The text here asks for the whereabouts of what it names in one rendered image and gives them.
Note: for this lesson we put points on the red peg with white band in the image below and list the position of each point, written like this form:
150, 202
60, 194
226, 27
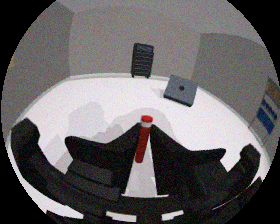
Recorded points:
146, 122

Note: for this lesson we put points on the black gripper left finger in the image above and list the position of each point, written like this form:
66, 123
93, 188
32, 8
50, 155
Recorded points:
116, 155

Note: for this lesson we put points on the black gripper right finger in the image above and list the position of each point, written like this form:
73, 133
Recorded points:
172, 161

